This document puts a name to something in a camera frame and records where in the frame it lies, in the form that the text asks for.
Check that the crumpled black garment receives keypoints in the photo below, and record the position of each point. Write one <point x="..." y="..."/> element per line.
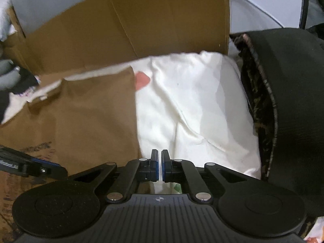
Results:
<point x="22" y="81"/>

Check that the striped white cloth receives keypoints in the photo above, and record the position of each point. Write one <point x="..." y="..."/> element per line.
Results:
<point x="20" y="101"/>

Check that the folded black garment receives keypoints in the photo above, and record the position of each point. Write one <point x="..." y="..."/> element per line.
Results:
<point x="298" y="106"/>

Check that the brown printed t-shirt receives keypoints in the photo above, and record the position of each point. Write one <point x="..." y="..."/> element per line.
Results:
<point x="76" y="121"/>

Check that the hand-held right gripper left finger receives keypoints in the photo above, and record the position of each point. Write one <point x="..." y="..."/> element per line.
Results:
<point x="155" y="165"/>

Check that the leopard print garment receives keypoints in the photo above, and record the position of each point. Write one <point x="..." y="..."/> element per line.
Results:
<point x="260" y="111"/>

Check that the white pillow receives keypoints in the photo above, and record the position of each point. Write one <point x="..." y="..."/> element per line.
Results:
<point x="6" y="17"/>

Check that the black stand pole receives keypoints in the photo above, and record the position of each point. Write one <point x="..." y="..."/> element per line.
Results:
<point x="304" y="2"/>

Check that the flattened cardboard box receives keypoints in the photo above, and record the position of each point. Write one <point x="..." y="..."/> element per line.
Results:
<point x="126" y="22"/>

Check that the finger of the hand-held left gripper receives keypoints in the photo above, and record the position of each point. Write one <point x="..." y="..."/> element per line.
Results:
<point x="50" y="168"/>

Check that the grey-blue neck pillow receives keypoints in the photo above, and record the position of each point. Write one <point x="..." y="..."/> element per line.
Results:
<point x="7" y="70"/>

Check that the grey upright mattress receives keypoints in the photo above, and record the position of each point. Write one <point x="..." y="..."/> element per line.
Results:
<point x="50" y="2"/>

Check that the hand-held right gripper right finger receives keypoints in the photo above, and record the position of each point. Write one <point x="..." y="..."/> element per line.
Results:
<point x="165" y="165"/>

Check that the cream bear printed blanket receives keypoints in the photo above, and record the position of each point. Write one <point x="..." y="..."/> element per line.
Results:
<point x="197" y="106"/>

